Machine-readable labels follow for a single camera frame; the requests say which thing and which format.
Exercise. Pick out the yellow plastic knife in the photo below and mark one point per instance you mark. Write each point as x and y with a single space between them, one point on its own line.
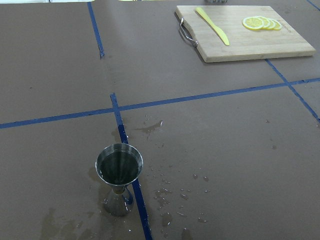
221 34

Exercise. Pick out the bamboo cutting board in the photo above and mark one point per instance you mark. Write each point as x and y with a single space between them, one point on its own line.
245 44

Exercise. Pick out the steel jigger measuring cup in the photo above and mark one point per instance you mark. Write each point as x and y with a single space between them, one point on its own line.
119 165

